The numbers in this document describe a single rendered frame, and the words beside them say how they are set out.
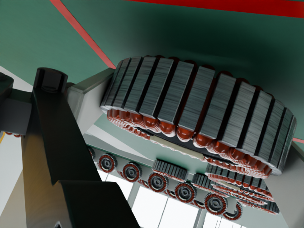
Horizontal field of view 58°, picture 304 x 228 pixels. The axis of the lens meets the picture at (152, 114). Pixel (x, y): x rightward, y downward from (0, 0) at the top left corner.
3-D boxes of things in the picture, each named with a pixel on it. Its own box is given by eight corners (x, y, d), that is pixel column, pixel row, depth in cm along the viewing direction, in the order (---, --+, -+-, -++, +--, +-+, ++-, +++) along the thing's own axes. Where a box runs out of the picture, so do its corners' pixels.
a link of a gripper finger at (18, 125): (36, 149, 10) (-37, 121, 10) (81, 112, 15) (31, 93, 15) (45, 114, 10) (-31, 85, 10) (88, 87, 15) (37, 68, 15)
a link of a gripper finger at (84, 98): (66, 153, 12) (50, 147, 12) (106, 111, 19) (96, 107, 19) (84, 92, 11) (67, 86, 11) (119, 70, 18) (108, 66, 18)
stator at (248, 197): (261, 188, 60) (257, 205, 59) (211, 170, 62) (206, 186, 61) (281, 187, 49) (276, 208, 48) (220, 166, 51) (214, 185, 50)
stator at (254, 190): (249, 152, 32) (240, 183, 31) (311, 183, 36) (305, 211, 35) (197, 149, 42) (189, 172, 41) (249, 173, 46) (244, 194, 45)
